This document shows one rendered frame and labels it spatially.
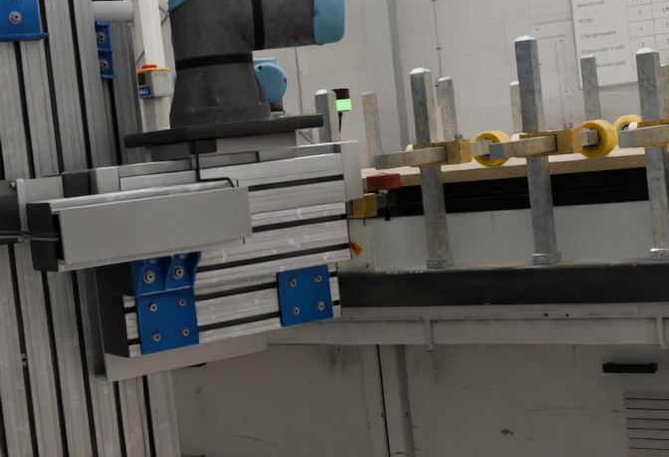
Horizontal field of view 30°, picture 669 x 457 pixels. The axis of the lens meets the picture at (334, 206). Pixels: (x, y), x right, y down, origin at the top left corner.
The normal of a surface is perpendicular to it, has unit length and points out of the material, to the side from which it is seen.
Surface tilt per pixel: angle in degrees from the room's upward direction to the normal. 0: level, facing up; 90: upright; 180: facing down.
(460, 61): 90
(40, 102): 90
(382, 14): 90
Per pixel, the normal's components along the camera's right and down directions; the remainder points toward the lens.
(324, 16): 0.22, 0.38
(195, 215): 0.53, -0.01
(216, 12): 0.14, 0.04
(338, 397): -0.54, 0.10
